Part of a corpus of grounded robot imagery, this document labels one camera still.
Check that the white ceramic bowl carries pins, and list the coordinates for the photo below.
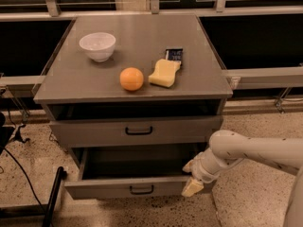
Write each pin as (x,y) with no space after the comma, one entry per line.
(98,46)

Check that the grey drawer cabinet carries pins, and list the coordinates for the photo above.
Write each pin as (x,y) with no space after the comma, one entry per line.
(140,42)

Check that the black stand leg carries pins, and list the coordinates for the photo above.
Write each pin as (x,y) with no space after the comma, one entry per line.
(45,210)

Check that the yellow sponge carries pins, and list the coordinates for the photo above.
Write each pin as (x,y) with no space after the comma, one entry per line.
(164,73)

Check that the black clamp on left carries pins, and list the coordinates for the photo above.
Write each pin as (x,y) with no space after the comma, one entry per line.
(9,134)

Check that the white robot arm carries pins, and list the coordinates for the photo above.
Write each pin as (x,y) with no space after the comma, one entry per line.
(228,148)

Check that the metal window railing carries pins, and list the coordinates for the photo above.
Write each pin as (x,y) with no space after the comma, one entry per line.
(191,102)

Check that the grey drawer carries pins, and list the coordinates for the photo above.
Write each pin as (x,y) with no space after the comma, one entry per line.
(135,131)
(132,171)

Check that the grey top drawer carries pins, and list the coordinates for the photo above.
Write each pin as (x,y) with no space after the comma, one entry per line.
(135,131)

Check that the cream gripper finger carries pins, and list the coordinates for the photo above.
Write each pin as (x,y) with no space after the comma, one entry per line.
(192,187)
(190,166)

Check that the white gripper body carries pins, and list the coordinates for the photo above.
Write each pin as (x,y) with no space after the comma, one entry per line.
(198,169)

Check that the dark blue snack packet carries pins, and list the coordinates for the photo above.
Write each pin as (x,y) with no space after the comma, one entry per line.
(175,55)

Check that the orange ball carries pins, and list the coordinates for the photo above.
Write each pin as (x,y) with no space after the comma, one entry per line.
(131,79)

